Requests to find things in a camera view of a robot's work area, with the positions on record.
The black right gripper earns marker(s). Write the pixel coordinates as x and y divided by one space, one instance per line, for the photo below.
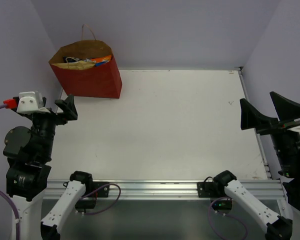
287 110

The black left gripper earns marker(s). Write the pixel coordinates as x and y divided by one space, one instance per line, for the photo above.
49 117

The red paper bag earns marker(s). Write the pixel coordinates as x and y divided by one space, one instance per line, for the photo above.
84 79

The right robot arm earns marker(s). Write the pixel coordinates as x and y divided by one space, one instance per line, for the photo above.
275 225

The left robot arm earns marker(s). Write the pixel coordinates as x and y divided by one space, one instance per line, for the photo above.
28 150

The dark blue snack bag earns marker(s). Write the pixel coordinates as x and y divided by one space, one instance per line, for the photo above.
68 59

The orange snack packet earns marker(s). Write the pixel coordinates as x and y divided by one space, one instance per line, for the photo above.
101 60

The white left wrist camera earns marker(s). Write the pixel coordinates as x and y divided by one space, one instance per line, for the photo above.
31 102

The aluminium right table rail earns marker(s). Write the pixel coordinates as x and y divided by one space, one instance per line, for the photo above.
251 118

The aluminium front rail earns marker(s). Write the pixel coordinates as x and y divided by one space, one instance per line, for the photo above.
187 189

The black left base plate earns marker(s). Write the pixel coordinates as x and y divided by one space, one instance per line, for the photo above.
103 189

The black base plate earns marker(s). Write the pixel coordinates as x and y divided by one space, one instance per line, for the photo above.
103 189
206 189

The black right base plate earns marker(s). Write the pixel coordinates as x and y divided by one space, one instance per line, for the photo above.
206 189

